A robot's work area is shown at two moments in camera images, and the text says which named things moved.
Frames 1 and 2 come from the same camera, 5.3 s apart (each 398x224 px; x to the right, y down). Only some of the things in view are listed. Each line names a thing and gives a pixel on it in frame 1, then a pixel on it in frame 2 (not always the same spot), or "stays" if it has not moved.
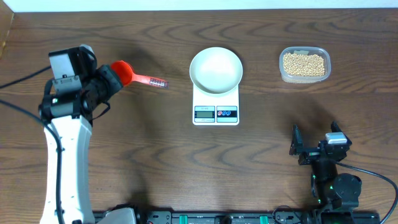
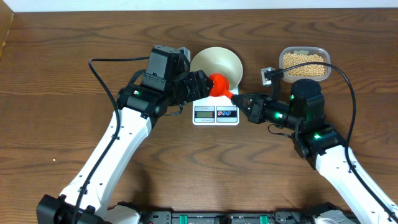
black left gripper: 114,83 to 196,89
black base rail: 233,218 stays
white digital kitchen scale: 211,109 stays
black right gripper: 297,147 to 255,114
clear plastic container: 303,65 stays
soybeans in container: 303,65 stays
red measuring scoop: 125,72 to 220,86
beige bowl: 216,70 stays
